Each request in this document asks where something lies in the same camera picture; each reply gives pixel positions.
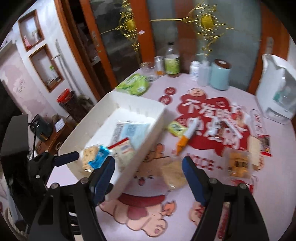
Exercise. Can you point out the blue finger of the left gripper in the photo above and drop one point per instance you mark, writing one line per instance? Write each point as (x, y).
(66, 158)

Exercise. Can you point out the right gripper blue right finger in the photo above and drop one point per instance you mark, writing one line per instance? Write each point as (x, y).
(197, 180)

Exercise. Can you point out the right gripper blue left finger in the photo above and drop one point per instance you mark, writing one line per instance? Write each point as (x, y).
(100, 181)

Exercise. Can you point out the blue foil small packet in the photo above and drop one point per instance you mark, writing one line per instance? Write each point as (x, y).
(100, 157)

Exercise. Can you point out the rice puff cake pack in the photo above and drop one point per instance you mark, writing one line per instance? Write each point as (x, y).
(89, 154)

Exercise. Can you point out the rice puff cake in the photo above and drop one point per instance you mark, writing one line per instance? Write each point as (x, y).
(173, 175)

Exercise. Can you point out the cream red small packet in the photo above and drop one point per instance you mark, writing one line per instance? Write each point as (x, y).
(123, 153)

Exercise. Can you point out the brown cracker pack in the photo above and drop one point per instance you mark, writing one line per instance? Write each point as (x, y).
(237, 163)

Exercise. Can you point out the white blue pouch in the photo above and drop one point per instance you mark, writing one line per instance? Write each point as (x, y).
(135, 131)

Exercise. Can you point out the white orange snack stick pack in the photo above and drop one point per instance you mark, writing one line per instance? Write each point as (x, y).
(184, 139)

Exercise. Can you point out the small green yellow packet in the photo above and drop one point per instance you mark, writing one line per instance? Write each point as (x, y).
(176, 129)

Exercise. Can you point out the wafer biscuit pack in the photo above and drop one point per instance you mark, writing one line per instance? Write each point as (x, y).
(254, 149)

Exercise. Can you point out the red white jujube snack bag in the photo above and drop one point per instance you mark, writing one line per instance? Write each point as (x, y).
(237, 119)

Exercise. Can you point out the red dark snack packet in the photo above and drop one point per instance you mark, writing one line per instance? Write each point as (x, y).
(265, 145)

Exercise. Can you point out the white plastic storage bin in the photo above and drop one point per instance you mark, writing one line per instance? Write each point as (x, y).
(100, 127)

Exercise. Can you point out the pink printed tablecloth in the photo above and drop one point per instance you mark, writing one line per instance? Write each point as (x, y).
(148, 210)

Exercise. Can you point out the red lid dark jar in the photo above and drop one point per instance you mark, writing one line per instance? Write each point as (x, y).
(69, 101)

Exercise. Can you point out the green tissue pack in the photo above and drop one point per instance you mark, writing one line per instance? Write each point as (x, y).
(136, 84)

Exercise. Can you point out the translucent squeeze bottle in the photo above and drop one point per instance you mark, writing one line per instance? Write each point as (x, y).
(204, 69)

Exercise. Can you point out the white pill bottle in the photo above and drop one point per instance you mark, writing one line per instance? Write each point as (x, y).
(194, 70)

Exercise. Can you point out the light blue canister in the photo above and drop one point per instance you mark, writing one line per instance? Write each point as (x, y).
(220, 71)

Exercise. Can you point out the clear drinking glass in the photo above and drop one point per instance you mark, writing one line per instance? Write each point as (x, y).
(148, 71)

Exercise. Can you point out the white desktop organizer box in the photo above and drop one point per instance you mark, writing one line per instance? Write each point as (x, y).
(276, 90)

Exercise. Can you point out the glass bottle green label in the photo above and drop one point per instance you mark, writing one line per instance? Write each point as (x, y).
(172, 60)

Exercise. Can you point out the small spice jar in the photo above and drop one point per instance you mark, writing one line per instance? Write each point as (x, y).
(159, 65)

